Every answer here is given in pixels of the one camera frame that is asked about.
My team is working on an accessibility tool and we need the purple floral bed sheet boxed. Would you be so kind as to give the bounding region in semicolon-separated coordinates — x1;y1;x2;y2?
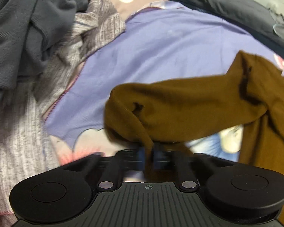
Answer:
45;2;284;165

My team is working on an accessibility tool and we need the grey striped cloth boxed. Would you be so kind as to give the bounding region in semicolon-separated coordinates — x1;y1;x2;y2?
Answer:
0;0;125;226

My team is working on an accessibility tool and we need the dark grey pillow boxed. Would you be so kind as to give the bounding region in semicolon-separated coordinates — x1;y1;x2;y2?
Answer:
171;0;284;59

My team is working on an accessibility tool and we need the dark grey fleece garment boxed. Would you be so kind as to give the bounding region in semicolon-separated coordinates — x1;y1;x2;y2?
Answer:
0;0;90;100

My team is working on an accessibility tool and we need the brown long-sleeve shirt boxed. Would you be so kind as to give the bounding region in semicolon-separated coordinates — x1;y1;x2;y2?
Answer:
104;51;284;226

